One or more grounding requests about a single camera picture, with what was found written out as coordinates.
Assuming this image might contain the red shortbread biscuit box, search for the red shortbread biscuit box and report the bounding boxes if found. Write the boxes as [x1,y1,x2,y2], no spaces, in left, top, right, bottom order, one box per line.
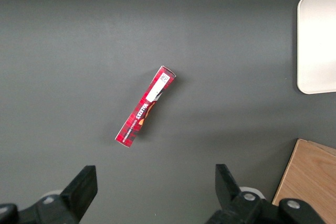
[114,65,177,149]

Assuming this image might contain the beige plastic tray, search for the beige plastic tray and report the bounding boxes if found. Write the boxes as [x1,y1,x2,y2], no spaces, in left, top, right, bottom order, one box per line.
[297,0,336,95]

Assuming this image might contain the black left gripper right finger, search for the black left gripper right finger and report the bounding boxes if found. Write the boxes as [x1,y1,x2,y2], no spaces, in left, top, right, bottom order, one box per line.
[206,164,329,224]

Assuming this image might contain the wooden drawer cabinet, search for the wooden drawer cabinet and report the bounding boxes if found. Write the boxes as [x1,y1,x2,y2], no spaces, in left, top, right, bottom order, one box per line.
[271,138,336,224]

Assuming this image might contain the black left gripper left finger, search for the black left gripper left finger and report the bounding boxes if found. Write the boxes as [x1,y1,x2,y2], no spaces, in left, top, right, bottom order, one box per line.
[0,165,99,224]

